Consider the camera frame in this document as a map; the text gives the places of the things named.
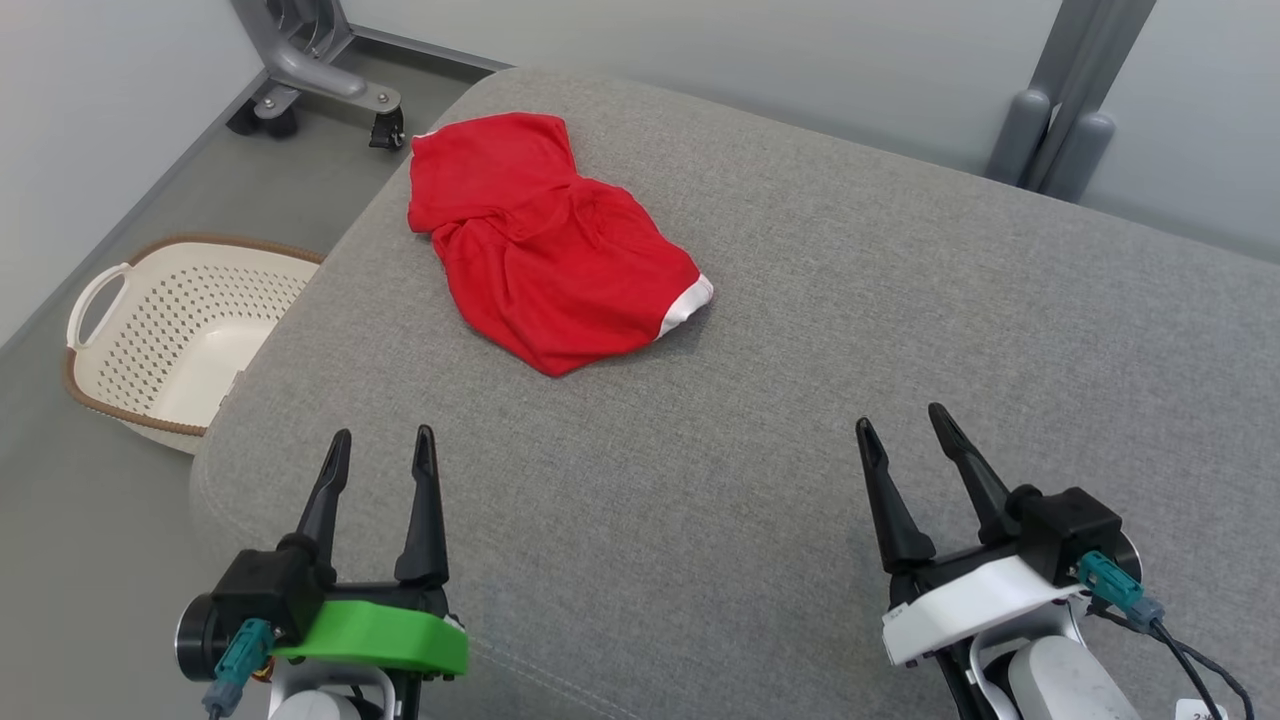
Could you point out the grey double partition post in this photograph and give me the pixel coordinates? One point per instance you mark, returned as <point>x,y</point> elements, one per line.
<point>1070,110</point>

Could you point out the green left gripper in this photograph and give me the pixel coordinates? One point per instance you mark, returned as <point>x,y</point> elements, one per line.
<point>380,635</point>

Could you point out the cream perforated laundry basket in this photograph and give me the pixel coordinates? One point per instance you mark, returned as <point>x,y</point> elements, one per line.
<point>170,330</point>

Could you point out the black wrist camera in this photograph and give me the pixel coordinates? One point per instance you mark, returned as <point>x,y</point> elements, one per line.
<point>260,600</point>
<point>1075,530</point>

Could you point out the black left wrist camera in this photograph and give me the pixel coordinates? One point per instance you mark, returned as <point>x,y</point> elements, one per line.
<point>260,600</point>

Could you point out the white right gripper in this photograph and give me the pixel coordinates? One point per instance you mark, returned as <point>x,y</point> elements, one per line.
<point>970,605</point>

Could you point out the grey wheeled metal stand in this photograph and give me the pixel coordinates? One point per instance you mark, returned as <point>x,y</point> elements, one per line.
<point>310,70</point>

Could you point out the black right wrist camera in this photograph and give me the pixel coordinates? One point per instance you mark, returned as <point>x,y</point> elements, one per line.
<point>1075,530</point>

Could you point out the red shorts with white stripe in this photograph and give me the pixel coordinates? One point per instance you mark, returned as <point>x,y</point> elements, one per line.
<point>550,250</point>

